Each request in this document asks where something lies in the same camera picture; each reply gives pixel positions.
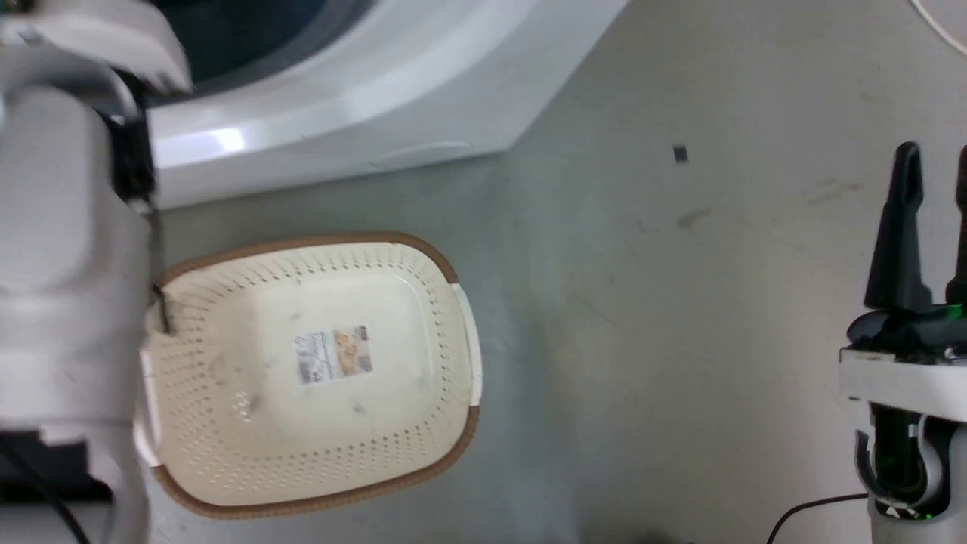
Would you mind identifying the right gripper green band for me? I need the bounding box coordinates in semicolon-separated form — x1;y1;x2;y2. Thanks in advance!
838;141;967;422

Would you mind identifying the white washing machine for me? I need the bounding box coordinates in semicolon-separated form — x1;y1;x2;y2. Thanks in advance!
144;0;629;210

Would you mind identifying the cream perforated laundry basket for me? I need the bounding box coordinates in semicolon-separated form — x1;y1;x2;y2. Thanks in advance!
134;232;483;520

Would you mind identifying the dark washing machine drum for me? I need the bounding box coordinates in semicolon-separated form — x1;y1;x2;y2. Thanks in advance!
148;0;377;85

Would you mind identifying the printed label sticker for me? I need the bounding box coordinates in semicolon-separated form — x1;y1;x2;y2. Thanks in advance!
294;326;374;385

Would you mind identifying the white cord on floor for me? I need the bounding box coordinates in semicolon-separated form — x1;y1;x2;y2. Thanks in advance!
910;0;967;57

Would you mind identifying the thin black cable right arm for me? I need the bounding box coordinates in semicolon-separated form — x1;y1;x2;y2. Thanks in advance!
765;493;870;544

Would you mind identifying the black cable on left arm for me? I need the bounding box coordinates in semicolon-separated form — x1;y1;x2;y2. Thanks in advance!
97;68;176;336

